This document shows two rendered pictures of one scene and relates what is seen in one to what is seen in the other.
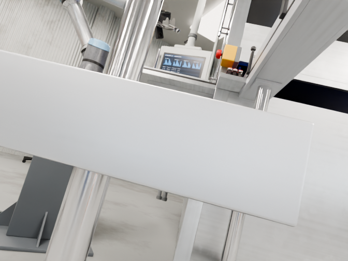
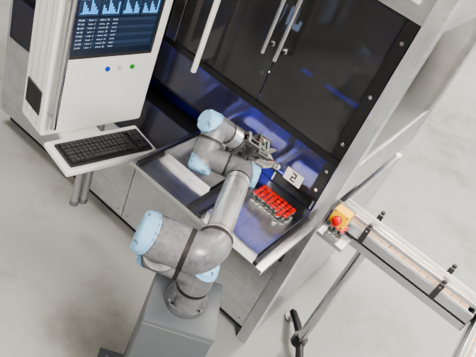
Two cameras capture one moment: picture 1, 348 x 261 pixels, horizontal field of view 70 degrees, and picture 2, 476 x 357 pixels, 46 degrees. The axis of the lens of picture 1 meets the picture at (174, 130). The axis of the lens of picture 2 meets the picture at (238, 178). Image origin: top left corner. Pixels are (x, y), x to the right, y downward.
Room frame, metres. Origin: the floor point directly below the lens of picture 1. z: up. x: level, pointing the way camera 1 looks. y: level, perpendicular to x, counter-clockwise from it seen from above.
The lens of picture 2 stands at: (0.92, 1.73, 2.32)
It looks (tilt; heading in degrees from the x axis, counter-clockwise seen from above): 37 degrees down; 287
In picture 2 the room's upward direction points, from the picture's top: 25 degrees clockwise
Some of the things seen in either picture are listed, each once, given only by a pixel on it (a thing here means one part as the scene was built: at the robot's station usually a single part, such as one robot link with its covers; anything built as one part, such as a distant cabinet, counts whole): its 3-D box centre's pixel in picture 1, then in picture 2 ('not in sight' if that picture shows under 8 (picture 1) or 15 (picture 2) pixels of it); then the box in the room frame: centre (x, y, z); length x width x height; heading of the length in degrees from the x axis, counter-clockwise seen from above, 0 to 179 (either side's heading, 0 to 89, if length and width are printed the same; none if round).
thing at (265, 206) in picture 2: not in sight; (268, 207); (1.28, -0.04, 0.90); 0.18 x 0.02 x 0.05; 174
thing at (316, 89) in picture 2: not in sight; (329, 67); (1.35, -0.17, 1.51); 0.43 x 0.01 x 0.59; 174
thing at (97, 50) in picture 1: (97, 53); (197, 269); (1.28, 0.51, 0.96); 0.13 x 0.12 x 0.14; 19
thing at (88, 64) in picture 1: (90, 72); (189, 292); (1.28, 0.51, 0.84); 0.15 x 0.15 x 0.10
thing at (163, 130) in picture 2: not in sight; (136, 117); (2.13, -0.24, 0.73); 1.98 x 0.01 x 0.25; 174
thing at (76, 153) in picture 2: not in sight; (105, 145); (1.99, 0.15, 0.82); 0.40 x 0.14 x 0.02; 73
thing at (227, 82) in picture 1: (234, 84); (336, 234); (1.00, -0.20, 0.87); 0.14 x 0.13 x 0.02; 84
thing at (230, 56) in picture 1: (230, 56); (341, 216); (1.02, -0.16, 1.00); 0.08 x 0.07 x 0.07; 84
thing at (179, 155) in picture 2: not in sight; (211, 159); (1.62, -0.10, 0.90); 0.34 x 0.26 x 0.04; 84
